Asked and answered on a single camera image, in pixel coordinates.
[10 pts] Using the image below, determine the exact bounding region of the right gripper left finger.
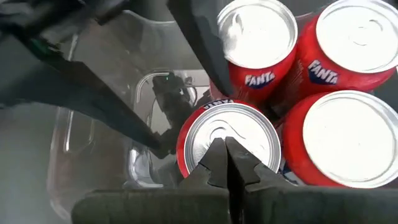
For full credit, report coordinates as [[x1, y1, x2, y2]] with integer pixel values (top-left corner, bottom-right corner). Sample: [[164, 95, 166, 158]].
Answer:
[[71, 138, 233, 224]]

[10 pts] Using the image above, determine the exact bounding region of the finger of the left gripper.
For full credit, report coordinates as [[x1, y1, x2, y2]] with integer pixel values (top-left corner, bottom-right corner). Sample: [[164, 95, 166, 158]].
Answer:
[[0, 34, 163, 151], [167, 0, 234, 98]]

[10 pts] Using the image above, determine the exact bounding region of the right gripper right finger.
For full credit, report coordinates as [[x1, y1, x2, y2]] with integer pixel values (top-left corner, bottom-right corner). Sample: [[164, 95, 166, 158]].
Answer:
[[225, 136, 398, 224]]

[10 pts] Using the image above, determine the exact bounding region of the red Fanta soda can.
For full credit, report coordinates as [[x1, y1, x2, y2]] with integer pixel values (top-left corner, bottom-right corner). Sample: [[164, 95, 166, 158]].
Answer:
[[281, 90, 398, 189], [208, 0, 299, 105], [270, 0, 398, 118], [176, 98, 282, 180]]

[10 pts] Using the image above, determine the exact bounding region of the clear plastic storage bin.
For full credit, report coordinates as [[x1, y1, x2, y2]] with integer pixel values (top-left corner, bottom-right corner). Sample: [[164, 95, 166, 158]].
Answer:
[[46, 9, 398, 218]]

